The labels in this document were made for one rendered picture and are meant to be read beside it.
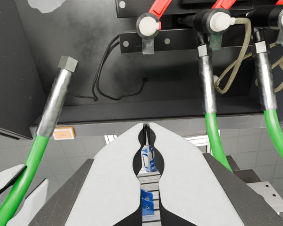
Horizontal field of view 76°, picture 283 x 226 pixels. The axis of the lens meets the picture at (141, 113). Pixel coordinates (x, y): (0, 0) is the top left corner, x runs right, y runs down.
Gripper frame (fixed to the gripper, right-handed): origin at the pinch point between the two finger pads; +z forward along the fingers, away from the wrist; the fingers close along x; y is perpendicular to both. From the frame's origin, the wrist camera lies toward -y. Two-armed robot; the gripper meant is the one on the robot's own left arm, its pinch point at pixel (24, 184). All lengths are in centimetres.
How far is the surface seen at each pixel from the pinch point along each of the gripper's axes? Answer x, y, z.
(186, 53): 7.8, 16.1, 42.6
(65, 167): -19, 178, -3
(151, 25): 1.2, -6.5, 19.5
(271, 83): 17.8, -4.7, 25.5
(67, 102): -13.4, 35.4, 17.4
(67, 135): -5.6, 27.5, 8.6
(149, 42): 1.7, -4.1, 19.6
